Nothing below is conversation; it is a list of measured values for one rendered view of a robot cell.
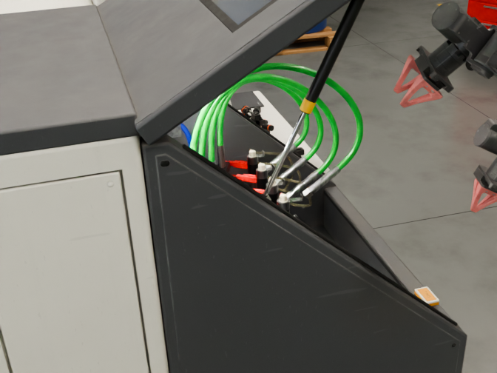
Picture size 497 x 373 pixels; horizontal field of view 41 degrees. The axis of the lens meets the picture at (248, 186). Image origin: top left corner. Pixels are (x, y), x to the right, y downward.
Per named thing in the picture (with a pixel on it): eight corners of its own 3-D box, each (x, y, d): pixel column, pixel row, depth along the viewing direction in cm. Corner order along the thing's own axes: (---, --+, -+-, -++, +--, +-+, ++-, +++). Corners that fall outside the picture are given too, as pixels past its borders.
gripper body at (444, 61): (427, 78, 128) (458, 52, 124) (413, 50, 135) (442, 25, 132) (447, 95, 131) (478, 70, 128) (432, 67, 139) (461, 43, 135)
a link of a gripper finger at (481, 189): (464, 211, 159) (486, 179, 155) (455, 196, 166) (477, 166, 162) (487, 221, 161) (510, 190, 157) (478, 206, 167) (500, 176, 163)
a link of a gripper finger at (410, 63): (390, 97, 133) (428, 66, 129) (382, 77, 139) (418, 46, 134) (411, 114, 137) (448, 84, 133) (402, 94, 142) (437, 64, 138)
